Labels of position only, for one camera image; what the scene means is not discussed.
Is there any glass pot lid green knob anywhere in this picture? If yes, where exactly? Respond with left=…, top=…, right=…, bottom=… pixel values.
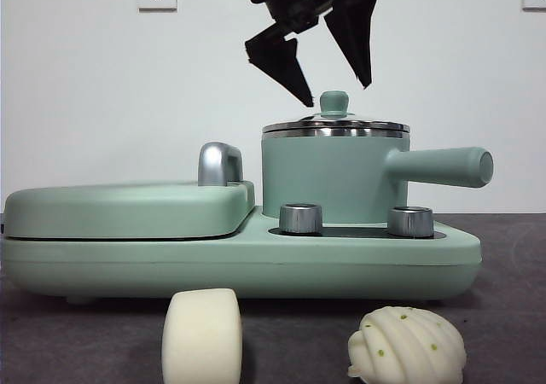
left=262, top=90, right=411, bottom=134

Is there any plain white steamed bun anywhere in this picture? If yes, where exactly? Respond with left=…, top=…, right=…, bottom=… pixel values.
left=161, top=288, right=243, bottom=384

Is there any twisted scallion steamed bun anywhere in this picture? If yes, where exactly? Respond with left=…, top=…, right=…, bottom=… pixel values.
left=347, top=306, right=467, bottom=380

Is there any silver control knob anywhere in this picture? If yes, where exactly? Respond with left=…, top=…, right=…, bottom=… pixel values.
left=279, top=203, right=324, bottom=235
left=386, top=206, right=435, bottom=238

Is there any mint green breakfast machine base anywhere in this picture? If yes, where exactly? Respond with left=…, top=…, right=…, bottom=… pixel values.
left=0, top=204, right=483, bottom=306

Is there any chrome griddle cover handle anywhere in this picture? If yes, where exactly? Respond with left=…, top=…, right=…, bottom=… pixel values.
left=198, top=143, right=245, bottom=188

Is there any mint green pot with handle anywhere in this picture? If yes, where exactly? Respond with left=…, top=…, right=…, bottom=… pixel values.
left=260, top=126, right=496, bottom=225

